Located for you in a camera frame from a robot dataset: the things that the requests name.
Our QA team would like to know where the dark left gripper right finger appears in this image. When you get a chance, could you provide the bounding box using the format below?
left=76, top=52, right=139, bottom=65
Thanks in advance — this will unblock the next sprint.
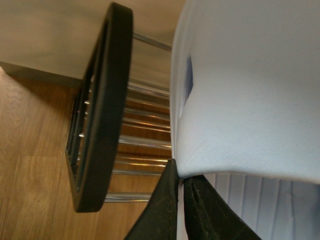
left=183, top=176, right=260, bottom=240

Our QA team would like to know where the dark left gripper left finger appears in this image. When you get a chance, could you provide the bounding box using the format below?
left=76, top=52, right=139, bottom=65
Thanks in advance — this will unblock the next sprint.
left=125, top=158, right=178, bottom=240

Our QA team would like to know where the black metal shoe rack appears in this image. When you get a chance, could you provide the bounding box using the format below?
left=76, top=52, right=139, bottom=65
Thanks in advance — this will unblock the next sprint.
left=65, top=2, right=172, bottom=213

